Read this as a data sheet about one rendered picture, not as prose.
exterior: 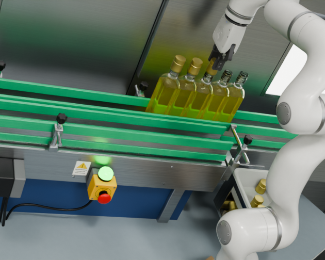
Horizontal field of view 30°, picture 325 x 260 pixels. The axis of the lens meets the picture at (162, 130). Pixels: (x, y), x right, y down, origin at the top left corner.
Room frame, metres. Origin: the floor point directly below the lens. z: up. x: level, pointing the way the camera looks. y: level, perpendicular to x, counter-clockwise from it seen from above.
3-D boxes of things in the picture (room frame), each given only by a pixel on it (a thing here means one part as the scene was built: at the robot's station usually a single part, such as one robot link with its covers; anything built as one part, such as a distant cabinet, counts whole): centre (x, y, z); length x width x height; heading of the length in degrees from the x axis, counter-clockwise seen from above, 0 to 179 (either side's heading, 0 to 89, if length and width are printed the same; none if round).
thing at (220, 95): (1.68, -0.11, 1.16); 0.06 x 0.06 x 0.21; 29
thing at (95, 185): (1.35, 0.10, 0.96); 0.07 x 0.07 x 0.07; 29
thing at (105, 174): (1.35, 0.10, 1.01); 0.05 x 0.05 x 0.03
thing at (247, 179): (1.58, -0.39, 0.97); 0.22 x 0.17 x 0.09; 29
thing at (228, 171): (1.63, -0.24, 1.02); 0.09 x 0.04 x 0.07; 29
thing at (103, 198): (1.31, 0.08, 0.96); 0.04 x 0.03 x 0.04; 119
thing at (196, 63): (1.63, -0.01, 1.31); 0.04 x 0.04 x 0.04
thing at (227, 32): (1.65, -0.06, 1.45); 0.10 x 0.07 x 0.11; 28
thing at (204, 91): (1.65, -0.06, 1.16); 0.06 x 0.06 x 0.21; 28
